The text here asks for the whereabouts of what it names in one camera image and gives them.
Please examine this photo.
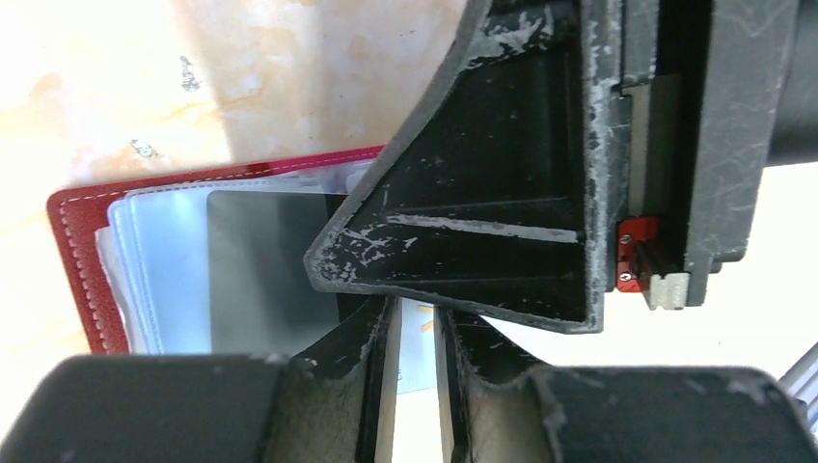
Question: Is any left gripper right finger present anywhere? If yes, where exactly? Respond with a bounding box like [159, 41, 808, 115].
[434, 308, 817, 462]

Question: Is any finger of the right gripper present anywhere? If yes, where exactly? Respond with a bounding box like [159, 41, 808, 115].
[304, 1, 622, 334]

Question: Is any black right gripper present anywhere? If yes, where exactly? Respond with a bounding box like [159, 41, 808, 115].
[615, 1, 817, 310]

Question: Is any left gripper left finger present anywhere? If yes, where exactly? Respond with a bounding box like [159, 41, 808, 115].
[1, 296, 400, 462]

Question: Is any silver VIP card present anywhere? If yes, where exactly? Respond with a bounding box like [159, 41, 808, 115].
[397, 298, 437, 395]

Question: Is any dark grey card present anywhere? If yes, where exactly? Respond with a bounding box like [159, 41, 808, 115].
[206, 191, 343, 355]

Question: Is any red leather card holder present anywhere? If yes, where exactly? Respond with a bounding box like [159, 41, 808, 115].
[46, 147, 379, 354]

